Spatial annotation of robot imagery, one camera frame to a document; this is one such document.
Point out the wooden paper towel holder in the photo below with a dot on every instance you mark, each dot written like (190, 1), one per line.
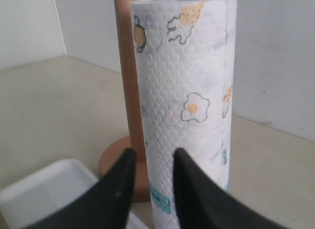
(135, 138)

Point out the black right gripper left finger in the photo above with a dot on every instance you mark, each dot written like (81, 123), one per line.
(106, 205)

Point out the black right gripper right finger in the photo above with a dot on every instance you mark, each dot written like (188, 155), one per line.
(264, 193)

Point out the printed paper towel roll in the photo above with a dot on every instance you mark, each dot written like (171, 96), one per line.
(184, 52)

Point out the white rectangular tray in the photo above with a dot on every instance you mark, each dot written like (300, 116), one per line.
(47, 191)

